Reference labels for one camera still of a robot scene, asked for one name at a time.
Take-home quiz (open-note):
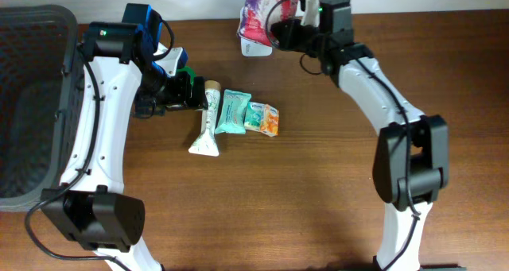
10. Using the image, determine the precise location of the mint green wipes pack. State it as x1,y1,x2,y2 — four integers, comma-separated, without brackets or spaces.
215,89,251,134

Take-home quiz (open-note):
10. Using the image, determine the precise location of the dark grey plastic basket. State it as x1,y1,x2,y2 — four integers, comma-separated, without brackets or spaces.
1,5,84,212

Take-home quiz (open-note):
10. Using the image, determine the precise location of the white cream tube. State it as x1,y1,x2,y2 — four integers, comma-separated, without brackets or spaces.
188,80,221,157

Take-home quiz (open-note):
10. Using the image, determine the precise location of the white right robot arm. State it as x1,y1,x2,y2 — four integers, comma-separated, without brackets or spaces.
264,0,449,270

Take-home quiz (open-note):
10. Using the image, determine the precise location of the orange tissue packet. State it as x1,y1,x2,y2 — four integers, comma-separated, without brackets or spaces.
260,104,279,137

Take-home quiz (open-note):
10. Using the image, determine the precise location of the red purple tissue pack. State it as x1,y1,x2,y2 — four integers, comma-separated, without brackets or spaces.
237,0,298,47

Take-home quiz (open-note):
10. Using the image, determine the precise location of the green lid jar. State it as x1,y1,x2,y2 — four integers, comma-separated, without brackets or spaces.
177,66,196,86

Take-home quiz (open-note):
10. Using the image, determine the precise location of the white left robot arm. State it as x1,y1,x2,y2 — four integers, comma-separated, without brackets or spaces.
38,3,208,270

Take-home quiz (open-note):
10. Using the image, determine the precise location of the small green tissue packet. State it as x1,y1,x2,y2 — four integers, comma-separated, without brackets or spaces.
244,102,265,132

